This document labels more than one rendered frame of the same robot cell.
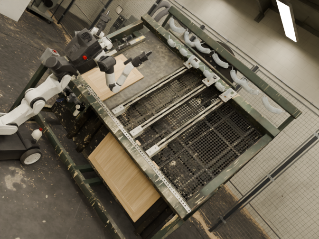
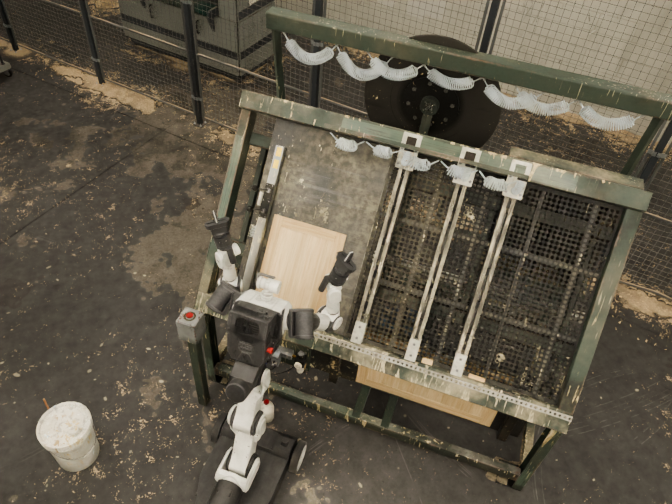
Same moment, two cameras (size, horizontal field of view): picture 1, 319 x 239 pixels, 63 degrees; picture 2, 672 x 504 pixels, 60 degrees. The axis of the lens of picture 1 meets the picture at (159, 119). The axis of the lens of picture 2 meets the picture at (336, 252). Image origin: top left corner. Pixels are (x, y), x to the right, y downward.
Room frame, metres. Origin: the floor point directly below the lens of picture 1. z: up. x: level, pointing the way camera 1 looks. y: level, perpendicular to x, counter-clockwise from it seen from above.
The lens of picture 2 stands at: (0.59, 0.79, 3.58)
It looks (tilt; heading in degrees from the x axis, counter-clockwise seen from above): 45 degrees down; 353
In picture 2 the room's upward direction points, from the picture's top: 6 degrees clockwise
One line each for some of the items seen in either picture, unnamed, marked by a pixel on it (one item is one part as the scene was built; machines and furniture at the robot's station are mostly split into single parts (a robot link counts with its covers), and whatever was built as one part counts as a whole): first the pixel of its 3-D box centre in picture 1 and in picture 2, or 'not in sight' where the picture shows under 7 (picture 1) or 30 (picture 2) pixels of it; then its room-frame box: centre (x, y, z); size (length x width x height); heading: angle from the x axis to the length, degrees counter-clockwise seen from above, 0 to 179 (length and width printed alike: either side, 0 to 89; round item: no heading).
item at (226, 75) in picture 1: (205, 69); (429, 104); (3.50, -0.01, 1.85); 0.80 x 0.06 x 0.80; 68
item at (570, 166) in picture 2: (222, 142); (548, 228); (2.99, -0.72, 1.38); 0.70 x 0.15 x 0.85; 68
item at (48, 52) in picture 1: (50, 58); (191, 326); (2.67, 1.33, 0.84); 0.12 x 0.12 x 0.18; 68
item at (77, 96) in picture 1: (67, 96); (266, 355); (2.57, 0.90, 0.69); 0.50 x 0.14 x 0.24; 68
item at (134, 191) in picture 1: (126, 170); (429, 379); (2.51, -0.10, 0.53); 0.90 x 0.02 x 0.55; 68
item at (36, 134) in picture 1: (36, 134); (266, 409); (2.55, 0.91, 0.10); 0.10 x 0.10 x 0.20
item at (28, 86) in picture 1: (27, 90); (199, 370); (2.67, 1.33, 0.38); 0.06 x 0.06 x 0.75; 68
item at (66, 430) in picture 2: not in sight; (68, 434); (2.32, 2.08, 0.24); 0.32 x 0.30 x 0.47; 59
